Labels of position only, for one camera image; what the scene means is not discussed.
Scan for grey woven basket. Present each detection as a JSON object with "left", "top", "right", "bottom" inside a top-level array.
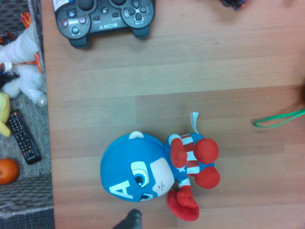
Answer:
[{"left": 0, "top": 0, "right": 55, "bottom": 220}]

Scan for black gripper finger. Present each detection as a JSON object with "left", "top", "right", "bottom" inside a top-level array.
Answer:
[{"left": 112, "top": 209, "right": 143, "bottom": 229}]

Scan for orange fruit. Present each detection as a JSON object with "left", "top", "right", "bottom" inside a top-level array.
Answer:
[{"left": 0, "top": 158, "right": 20, "bottom": 186}]

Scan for dark toy car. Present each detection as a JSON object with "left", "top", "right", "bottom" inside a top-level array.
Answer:
[{"left": 219, "top": 0, "right": 250, "bottom": 11}]

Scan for yellow plush toy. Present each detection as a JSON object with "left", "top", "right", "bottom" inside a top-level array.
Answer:
[{"left": 0, "top": 92, "right": 12, "bottom": 137}]

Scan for white plush toy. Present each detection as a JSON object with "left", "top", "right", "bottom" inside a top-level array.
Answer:
[{"left": 0, "top": 11, "right": 48, "bottom": 107}]

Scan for Captain America plush doll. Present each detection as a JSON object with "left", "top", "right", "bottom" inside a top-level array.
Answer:
[{"left": 100, "top": 112, "right": 221, "bottom": 222}]

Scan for black Sony game controller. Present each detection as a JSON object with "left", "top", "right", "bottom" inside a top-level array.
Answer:
[{"left": 53, "top": 0, "right": 156, "bottom": 50}]

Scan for black TV remote control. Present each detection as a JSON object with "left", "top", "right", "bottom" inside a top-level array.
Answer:
[{"left": 7, "top": 109, "right": 43, "bottom": 166}]

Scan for green strap loop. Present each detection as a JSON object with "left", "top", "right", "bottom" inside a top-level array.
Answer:
[{"left": 253, "top": 108, "right": 305, "bottom": 128}]

